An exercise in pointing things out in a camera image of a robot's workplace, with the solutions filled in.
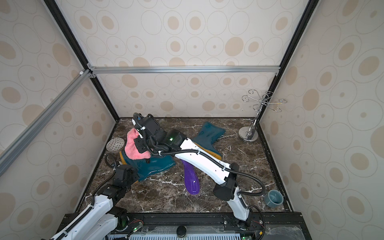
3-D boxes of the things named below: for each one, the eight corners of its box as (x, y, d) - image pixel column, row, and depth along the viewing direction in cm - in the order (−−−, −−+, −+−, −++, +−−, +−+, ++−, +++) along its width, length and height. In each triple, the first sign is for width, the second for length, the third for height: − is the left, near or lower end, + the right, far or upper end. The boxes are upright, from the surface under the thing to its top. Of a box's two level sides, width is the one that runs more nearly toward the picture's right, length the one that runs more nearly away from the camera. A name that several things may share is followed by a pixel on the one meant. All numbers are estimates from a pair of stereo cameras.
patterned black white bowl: (110, 153, 101) (106, 149, 97) (108, 145, 106) (105, 141, 101) (125, 147, 104) (123, 143, 100) (123, 140, 109) (121, 135, 104)
